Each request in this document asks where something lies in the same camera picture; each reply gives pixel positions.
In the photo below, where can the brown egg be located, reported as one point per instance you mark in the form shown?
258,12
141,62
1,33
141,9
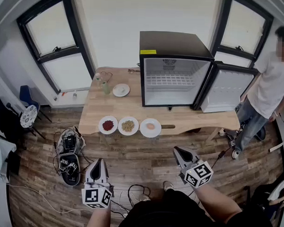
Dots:
150,126

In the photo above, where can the black-frame glasses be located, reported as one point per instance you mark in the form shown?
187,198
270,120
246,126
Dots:
133,71

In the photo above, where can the black office chair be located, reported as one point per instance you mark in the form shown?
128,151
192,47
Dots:
260,196

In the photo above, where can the white round plate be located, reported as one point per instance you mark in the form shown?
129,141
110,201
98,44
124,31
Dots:
108,132
128,133
117,92
155,132

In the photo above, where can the black mini fridge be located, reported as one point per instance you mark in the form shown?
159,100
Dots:
172,44

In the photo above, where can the person's left forearm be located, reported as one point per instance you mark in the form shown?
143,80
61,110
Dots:
100,218

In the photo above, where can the narrow black-frame window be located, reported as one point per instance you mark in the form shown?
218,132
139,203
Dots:
242,25

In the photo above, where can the dark red beans pile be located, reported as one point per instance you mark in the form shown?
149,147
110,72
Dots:
108,125

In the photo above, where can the green cup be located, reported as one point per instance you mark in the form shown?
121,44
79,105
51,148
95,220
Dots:
106,88

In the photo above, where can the small glass jar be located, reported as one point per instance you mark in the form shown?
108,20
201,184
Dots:
75,95

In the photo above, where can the person's shoe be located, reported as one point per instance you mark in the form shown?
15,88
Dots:
144,198
168,185

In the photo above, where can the person's right shoe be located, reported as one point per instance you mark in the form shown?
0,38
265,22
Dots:
168,185

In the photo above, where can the pile of green-brown grains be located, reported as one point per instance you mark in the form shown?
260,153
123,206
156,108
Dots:
128,125

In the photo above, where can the bags of equipment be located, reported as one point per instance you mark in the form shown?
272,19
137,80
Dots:
71,173

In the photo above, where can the clear plastic bottle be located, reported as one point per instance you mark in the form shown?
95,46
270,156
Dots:
98,80

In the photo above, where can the blue chair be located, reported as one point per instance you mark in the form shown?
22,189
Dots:
26,95

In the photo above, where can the patterned round cushion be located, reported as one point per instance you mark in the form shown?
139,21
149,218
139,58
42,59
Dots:
28,116

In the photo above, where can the large black-frame window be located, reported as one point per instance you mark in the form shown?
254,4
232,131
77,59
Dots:
52,30

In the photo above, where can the person's black shorts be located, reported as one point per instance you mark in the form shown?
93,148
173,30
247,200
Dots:
171,216

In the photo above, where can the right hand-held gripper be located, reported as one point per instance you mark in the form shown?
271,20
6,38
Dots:
198,175

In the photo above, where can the white wall desk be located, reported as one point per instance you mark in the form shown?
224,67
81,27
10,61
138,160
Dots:
283,129

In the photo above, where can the person's left shoe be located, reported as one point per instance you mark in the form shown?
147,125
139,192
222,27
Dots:
144,198

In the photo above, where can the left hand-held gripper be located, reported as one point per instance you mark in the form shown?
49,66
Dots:
92,197

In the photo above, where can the person's right forearm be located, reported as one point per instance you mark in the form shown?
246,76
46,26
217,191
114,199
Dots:
218,204

